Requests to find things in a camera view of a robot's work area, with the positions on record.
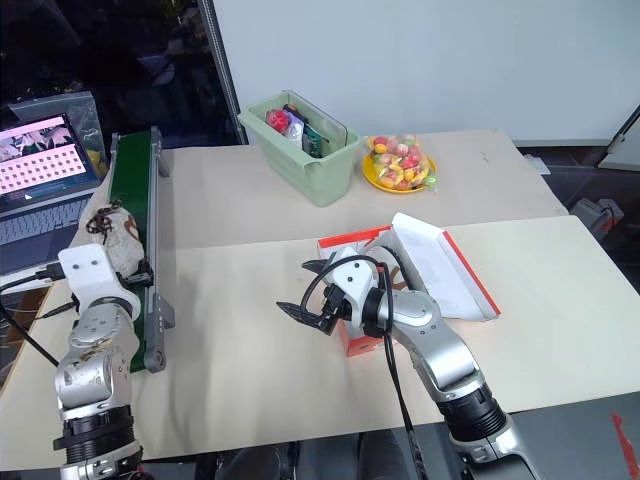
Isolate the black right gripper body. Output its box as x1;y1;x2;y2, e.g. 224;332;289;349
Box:
318;282;354;336

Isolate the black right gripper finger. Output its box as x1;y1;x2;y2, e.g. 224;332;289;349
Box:
275;299;327;330
300;257;342;276

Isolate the white shoe with brown laces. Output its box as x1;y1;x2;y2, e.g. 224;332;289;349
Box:
86;200;151;277
370;232;417;296

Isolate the orange and white shoebox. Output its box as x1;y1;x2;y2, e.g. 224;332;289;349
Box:
316;211;504;359

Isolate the beige paper table cover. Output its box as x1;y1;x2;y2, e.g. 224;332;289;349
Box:
158;128;572;251
0;214;640;472

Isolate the light green plastic bin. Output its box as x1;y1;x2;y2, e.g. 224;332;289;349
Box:
237;89;363;209

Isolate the green conveyor belt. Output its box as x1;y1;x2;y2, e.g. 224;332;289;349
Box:
107;126;177;374

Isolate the yellow plate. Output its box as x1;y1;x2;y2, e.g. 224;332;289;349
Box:
361;151;439;194

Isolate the open grey laptop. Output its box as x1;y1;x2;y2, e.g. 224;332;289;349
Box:
0;112;103;277

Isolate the dark rounded shape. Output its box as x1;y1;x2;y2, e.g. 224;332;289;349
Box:
233;441;302;480

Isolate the clear plastic bag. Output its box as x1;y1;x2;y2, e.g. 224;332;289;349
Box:
8;89;107;169

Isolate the grey device with red part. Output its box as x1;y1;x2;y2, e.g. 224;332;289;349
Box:
569;196;626;235

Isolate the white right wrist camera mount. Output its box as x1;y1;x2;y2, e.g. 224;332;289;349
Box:
327;254;382;342

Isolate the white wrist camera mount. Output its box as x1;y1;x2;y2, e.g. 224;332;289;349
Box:
327;254;382;342
57;244;142;317

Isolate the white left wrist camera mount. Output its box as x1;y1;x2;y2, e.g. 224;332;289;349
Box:
57;244;142;317

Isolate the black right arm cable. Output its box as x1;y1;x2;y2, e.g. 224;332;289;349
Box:
299;256;422;480

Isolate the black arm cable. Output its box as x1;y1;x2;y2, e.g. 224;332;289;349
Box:
0;264;81;370
299;256;422;480

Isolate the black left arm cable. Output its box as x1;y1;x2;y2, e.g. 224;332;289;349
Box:
0;264;81;370

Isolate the grey metal post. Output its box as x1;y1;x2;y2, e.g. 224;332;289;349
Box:
198;0;247;147

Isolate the white frame panel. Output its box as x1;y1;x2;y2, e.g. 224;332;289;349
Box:
596;102;640;174

